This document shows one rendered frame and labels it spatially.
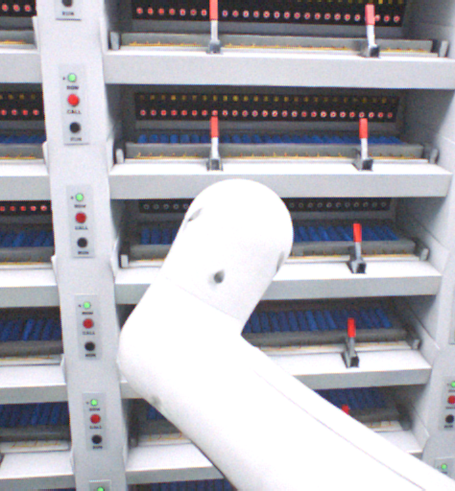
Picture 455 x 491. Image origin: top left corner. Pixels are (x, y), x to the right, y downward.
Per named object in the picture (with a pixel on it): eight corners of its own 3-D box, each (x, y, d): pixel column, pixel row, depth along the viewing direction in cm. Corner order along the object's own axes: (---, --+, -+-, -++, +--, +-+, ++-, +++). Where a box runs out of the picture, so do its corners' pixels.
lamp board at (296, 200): (389, 211, 95) (394, 189, 92) (139, 214, 90) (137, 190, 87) (387, 209, 96) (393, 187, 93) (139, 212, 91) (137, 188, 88)
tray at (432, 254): (436, 294, 83) (450, 252, 78) (115, 304, 77) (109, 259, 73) (393, 243, 100) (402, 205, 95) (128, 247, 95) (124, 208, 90)
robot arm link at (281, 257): (327, 209, 39) (221, 147, 38) (259, 333, 38) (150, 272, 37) (290, 218, 53) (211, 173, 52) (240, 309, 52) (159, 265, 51)
